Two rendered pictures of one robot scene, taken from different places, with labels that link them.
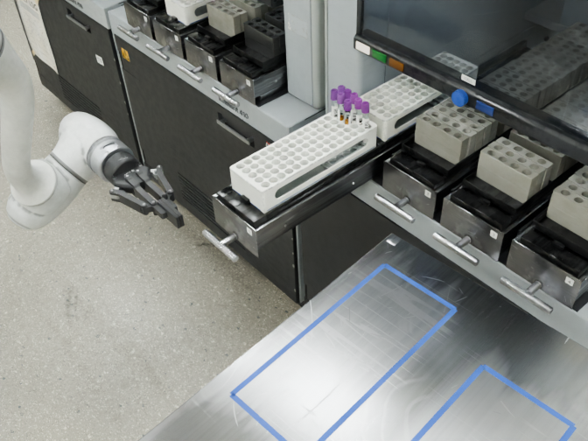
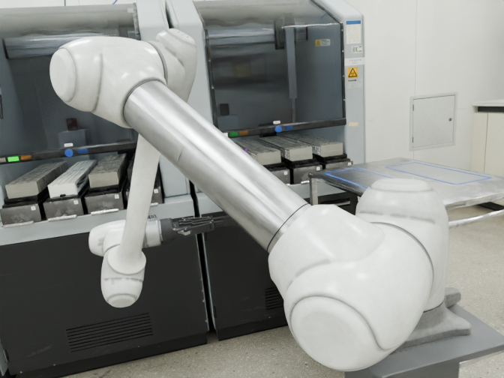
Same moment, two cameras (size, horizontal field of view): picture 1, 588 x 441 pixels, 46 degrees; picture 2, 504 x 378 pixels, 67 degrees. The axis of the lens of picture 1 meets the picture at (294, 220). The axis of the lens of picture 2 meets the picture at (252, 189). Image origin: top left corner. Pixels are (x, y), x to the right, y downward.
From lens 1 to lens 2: 1.42 m
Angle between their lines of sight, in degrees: 61
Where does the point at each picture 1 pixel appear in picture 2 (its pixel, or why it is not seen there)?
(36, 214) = (139, 281)
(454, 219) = (300, 175)
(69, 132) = (114, 229)
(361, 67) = not seen: hidden behind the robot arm
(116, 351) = not seen: outside the picture
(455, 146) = (277, 155)
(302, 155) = not seen: hidden behind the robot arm
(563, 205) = (325, 148)
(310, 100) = (184, 190)
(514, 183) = (306, 153)
